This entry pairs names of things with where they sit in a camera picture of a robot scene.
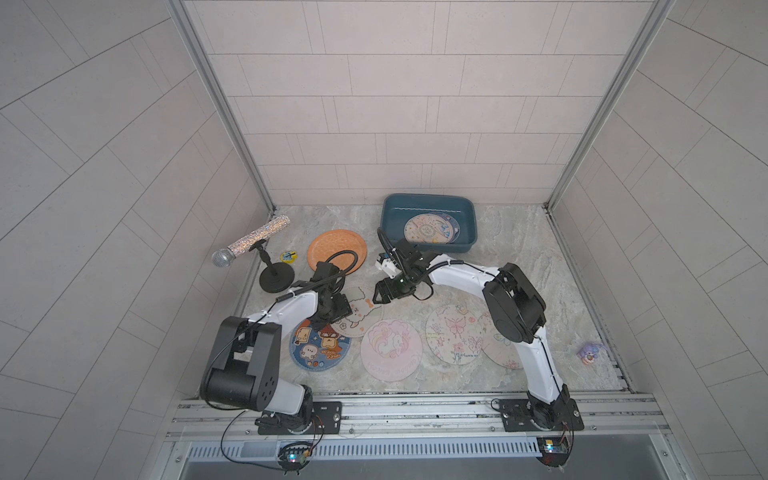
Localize pink flowers round coaster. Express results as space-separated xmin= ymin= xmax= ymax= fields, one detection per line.
xmin=404 ymin=213 xmax=452 ymax=244

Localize teal plastic storage box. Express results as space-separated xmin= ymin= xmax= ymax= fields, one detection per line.
xmin=381 ymin=193 xmax=478 ymax=253

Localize blue bears picnic coaster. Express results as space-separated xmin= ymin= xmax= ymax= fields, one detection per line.
xmin=440 ymin=213 xmax=460 ymax=243

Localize white butterfly bow coaster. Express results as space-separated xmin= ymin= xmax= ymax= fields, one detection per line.
xmin=426 ymin=305 xmax=487 ymax=365

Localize white alpaca coaster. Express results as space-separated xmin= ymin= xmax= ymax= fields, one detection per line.
xmin=331 ymin=287 xmax=383 ymax=338

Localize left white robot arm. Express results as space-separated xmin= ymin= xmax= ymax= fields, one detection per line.
xmin=199 ymin=262 xmax=352 ymax=433

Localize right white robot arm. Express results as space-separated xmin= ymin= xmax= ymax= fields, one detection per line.
xmin=373 ymin=228 xmax=584 ymax=432

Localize orange round coaster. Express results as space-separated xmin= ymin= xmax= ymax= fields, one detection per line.
xmin=307 ymin=229 xmax=368 ymax=273

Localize blue cartoon characters coaster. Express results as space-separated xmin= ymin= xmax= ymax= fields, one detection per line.
xmin=289 ymin=319 xmax=351 ymax=372

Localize black microphone stand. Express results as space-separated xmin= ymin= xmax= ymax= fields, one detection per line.
xmin=249 ymin=239 xmax=295 ymax=293

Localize yellow wooden toy block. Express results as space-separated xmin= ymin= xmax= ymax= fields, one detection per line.
xmin=280 ymin=250 xmax=298 ymax=264

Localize pink unicorn coaster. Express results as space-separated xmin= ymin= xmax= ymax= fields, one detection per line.
xmin=361 ymin=320 xmax=423 ymax=382

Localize glitter microphone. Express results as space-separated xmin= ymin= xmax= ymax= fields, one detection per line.
xmin=211 ymin=215 xmax=291 ymax=267

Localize white blue butterfly coaster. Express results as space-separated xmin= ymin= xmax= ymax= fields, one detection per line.
xmin=479 ymin=312 xmax=523 ymax=370

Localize left small circuit board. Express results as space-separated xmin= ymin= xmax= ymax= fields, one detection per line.
xmin=277 ymin=441 xmax=313 ymax=474

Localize small circuit board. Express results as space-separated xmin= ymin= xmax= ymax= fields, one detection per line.
xmin=277 ymin=441 xmax=313 ymax=474
xmin=537 ymin=437 xmax=572 ymax=468

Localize small purple toy figure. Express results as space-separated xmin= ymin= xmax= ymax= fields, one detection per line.
xmin=577 ymin=342 xmax=604 ymax=365

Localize right small circuit board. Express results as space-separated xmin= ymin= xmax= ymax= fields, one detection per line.
xmin=537 ymin=437 xmax=572 ymax=468

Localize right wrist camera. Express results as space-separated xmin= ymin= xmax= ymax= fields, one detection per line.
xmin=376 ymin=253 xmax=399 ymax=275

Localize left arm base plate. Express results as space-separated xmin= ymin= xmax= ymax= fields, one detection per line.
xmin=255 ymin=401 xmax=343 ymax=435

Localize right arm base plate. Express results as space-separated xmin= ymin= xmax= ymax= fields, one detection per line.
xmin=492 ymin=397 xmax=584 ymax=432

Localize aluminium frame rail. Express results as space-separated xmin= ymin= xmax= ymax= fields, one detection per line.
xmin=148 ymin=392 xmax=693 ymax=479

